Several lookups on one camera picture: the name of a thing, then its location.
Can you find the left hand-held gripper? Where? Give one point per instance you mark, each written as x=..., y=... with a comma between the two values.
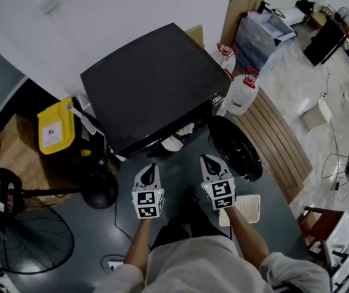
x=146, y=203

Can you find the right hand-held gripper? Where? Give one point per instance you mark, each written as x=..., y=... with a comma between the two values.
x=221, y=194

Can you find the white clothes piece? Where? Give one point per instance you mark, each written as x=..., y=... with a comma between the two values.
x=172, y=143

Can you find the cream laundry basket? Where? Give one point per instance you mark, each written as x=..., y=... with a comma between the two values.
x=247, y=207

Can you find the cream clothes piece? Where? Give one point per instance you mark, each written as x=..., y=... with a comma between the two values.
x=188, y=128

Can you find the black washing machine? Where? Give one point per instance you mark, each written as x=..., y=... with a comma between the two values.
x=149, y=84

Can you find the person's left forearm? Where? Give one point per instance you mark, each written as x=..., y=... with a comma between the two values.
x=139, y=246

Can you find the person's right forearm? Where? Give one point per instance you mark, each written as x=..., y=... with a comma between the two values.
x=247, y=237

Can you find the round black washer door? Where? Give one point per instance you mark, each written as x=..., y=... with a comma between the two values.
x=232, y=148

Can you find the clear plastic storage bin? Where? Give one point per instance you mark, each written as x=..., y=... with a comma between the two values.
x=259, y=38

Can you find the person's black trousers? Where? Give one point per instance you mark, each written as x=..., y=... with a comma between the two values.
x=177, y=227

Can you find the brown wooden slat board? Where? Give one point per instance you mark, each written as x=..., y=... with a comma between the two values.
x=275, y=139

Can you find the clear water jug red cap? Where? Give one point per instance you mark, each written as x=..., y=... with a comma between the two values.
x=226, y=87
x=226, y=58
x=243, y=98

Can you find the white power strip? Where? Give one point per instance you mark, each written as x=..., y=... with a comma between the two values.
x=114, y=265

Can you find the person's light grey sweatshirt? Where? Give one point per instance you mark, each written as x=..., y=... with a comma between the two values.
x=207, y=267

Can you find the white folding rack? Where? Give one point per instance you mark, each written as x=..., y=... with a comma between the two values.
x=84, y=101

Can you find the black bin with yellow lid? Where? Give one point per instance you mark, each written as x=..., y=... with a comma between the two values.
x=55, y=127

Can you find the wooden table with white top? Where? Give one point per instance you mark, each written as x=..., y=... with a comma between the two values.
x=321, y=221

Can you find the small cardboard piece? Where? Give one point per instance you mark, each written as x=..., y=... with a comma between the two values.
x=195, y=35

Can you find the large cardboard sheet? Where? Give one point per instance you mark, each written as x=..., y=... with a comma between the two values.
x=235, y=14

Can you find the tall black cabinet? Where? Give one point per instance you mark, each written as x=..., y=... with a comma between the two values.
x=324, y=44

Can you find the black bag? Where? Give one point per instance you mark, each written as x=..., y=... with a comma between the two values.
x=304, y=5

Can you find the grey standing fan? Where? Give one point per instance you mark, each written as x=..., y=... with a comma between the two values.
x=344, y=15

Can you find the white wall plate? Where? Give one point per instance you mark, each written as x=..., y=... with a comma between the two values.
x=49, y=3

